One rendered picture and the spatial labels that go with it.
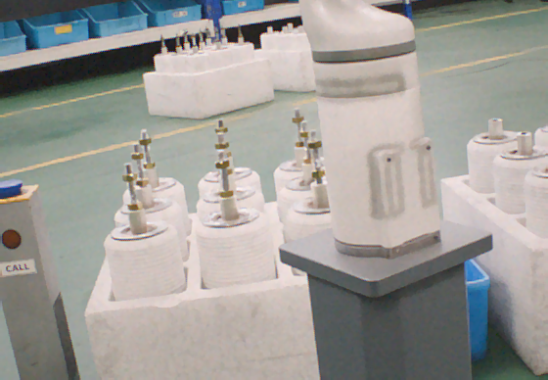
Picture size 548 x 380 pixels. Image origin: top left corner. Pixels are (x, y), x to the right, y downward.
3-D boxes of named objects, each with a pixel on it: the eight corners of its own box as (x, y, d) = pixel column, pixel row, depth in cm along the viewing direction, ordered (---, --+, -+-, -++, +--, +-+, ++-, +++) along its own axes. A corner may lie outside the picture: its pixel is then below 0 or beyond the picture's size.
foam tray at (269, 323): (408, 397, 109) (397, 268, 105) (112, 438, 108) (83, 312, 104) (361, 291, 147) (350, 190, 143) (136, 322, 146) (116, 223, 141)
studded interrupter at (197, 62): (217, 95, 353) (208, 29, 346) (205, 99, 344) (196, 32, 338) (198, 96, 357) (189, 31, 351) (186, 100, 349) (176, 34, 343)
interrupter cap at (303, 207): (289, 218, 108) (288, 213, 107) (296, 202, 115) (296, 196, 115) (349, 213, 106) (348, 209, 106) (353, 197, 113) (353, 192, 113)
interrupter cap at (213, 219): (258, 226, 106) (257, 220, 106) (198, 233, 107) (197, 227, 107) (261, 209, 114) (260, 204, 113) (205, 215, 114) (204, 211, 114)
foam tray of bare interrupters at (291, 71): (371, 76, 396) (367, 38, 392) (304, 92, 375) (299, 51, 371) (318, 74, 428) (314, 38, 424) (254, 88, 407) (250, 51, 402)
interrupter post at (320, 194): (311, 211, 110) (308, 186, 109) (314, 206, 112) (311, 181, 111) (331, 210, 109) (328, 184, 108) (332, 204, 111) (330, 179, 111)
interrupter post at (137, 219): (127, 234, 110) (122, 210, 109) (143, 229, 111) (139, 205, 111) (135, 237, 108) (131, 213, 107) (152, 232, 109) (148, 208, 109)
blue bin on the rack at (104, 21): (73, 39, 598) (68, 10, 594) (121, 30, 618) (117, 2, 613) (100, 38, 557) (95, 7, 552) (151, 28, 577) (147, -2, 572)
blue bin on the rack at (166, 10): (127, 29, 621) (123, 1, 616) (172, 21, 641) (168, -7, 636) (157, 27, 580) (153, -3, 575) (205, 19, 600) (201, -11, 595)
